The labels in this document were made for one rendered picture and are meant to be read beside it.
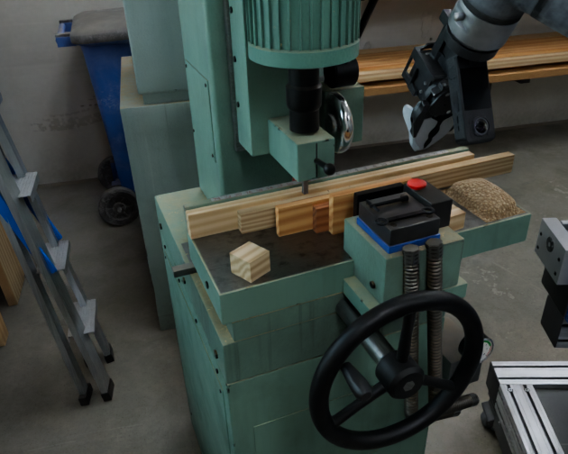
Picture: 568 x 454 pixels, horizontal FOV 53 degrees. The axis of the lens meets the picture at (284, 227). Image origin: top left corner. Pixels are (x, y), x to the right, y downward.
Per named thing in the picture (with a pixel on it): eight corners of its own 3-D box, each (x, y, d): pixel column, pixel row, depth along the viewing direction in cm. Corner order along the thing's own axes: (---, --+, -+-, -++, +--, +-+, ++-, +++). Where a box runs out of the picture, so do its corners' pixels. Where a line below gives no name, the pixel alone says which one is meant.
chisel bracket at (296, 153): (297, 191, 97) (297, 144, 92) (269, 160, 108) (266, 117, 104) (336, 183, 99) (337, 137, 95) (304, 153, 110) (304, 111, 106)
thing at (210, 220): (190, 240, 100) (187, 215, 98) (187, 234, 102) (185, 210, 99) (471, 176, 119) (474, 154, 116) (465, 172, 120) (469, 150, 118)
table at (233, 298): (239, 367, 82) (236, 334, 79) (188, 258, 106) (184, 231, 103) (565, 267, 100) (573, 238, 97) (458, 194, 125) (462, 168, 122)
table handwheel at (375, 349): (526, 326, 86) (420, 466, 93) (445, 258, 102) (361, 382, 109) (393, 279, 70) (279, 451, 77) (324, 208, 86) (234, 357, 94)
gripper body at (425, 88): (443, 72, 84) (480, 4, 74) (470, 116, 80) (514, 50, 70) (398, 78, 81) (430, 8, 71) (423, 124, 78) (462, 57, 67)
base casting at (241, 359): (224, 386, 96) (219, 346, 91) (157, 227, 142) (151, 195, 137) (447, 316, 110) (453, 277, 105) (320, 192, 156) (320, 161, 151)
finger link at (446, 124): (420, 123, 90) (444, 81, 83) (436, 152, 88) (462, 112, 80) (403, 126, 90) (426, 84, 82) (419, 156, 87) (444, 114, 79)
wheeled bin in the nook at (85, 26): (97, 234, 278) (50, 30, 228) (97, 187, 323) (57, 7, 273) (226, 213, 292) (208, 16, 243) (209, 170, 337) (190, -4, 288)
